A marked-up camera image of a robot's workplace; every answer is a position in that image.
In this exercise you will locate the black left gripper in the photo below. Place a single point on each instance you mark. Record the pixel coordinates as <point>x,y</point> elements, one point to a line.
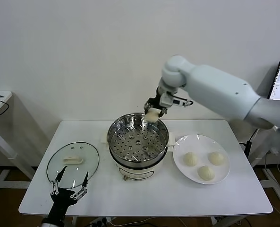
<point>60,201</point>

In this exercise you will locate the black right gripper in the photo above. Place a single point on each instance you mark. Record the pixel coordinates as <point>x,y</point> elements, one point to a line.
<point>158,99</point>

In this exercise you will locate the white steamed baozi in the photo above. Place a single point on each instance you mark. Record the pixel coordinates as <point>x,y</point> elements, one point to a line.
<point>190,159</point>
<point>216,158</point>
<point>152,116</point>
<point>206,173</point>

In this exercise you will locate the round glass pot lid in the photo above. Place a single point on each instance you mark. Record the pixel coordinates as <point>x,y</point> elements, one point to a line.
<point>83,151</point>

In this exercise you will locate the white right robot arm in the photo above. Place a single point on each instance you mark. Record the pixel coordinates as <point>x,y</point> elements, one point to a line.
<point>213,87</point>

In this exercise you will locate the perforated steel steamer basket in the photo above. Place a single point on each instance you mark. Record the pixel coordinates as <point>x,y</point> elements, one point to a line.
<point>130,146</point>

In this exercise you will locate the white power strip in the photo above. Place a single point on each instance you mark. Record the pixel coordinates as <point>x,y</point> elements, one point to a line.
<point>102,221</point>

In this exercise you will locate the round white plate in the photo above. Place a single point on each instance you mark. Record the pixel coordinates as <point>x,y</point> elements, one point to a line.
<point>196,144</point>

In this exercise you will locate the cream electric cooking pot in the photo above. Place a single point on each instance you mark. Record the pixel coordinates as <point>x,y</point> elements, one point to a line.
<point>135,173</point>

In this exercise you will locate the white laptop side table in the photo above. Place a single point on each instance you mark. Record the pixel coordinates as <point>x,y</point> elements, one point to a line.
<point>275,186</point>

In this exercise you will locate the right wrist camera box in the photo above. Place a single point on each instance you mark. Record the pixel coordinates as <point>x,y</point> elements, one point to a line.
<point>167,100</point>

